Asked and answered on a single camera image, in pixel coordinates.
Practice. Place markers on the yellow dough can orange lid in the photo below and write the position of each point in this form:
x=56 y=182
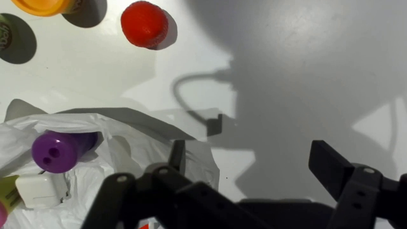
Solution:
x=7 y=191

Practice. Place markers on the teal lid dough container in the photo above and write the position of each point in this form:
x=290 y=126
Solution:
x=3 y=38

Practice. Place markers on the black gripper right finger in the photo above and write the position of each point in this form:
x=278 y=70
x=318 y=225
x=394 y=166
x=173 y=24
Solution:
x=360 y=198

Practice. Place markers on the orange lid dough container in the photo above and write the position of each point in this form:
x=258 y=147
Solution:
x=42 y=6

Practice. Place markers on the red strawberry plush toy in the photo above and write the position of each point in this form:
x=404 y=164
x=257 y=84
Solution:
x=143 y=23

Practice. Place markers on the white box with red label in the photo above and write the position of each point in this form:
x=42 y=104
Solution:
x=147 y=224

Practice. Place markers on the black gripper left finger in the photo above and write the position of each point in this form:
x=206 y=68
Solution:
x=169 y=203

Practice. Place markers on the white plastic bag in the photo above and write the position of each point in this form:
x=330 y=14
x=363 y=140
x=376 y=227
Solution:
x=122 y=147

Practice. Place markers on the small plain white box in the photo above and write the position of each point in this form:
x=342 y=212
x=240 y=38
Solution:
x=36 y=191

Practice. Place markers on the purple lid container with holes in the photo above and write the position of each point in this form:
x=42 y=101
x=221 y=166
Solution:
x=54 y=151

